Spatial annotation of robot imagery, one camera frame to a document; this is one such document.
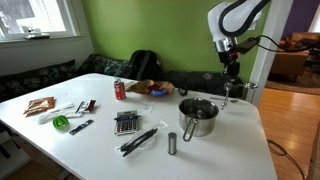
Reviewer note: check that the small dark candy wrapper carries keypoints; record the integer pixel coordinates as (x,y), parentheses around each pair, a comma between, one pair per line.
(85,106)

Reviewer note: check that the blue plate with wrappers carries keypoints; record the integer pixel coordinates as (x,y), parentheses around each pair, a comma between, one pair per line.
(152,88)

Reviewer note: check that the orange snack packet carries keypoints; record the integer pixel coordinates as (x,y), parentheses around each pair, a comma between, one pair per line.
(39,105)

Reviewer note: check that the metal spoon on table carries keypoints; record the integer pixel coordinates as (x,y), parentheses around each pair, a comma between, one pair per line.
(223,99)

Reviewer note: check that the grey metal cylinder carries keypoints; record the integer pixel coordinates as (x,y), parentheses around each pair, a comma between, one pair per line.
(172,140)

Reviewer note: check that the stainless steel pot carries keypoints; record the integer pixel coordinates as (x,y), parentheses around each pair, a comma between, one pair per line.
(197,117)

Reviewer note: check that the brown armchair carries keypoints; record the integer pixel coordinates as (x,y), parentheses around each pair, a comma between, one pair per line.
(287,66)

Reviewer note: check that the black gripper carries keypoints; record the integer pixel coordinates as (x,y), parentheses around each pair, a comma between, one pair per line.
(231,65)

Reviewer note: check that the grey calculator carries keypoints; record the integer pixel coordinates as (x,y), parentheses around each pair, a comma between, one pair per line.
(126,122)

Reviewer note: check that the floral pillow under window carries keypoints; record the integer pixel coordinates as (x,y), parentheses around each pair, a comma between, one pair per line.
(15,85)

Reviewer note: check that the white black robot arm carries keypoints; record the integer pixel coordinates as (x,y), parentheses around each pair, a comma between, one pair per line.
(227,21)

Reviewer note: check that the black pens in bag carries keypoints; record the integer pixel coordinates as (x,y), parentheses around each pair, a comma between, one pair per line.
(142,139)

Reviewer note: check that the black bench seat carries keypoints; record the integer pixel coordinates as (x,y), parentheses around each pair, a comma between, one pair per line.
(97,63)

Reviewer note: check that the red soda can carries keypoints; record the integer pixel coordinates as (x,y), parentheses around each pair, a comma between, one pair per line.
(119,88)

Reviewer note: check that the dark floral bench cushion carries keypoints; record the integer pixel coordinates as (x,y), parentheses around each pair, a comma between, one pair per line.
(207,82)

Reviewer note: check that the black backpack on bench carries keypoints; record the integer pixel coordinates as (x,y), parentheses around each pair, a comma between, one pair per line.
(143,65)

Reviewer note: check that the black flat strip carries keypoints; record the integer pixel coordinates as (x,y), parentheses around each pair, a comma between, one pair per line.
(80,127)

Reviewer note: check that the metal spoon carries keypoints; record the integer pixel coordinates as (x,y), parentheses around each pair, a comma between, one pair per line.
(228,86)
(223,99)

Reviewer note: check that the white plastic wrapper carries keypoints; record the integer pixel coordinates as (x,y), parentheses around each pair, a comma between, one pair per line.
(68,110)

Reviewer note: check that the green round lid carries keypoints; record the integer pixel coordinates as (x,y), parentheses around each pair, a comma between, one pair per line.
(60,122)

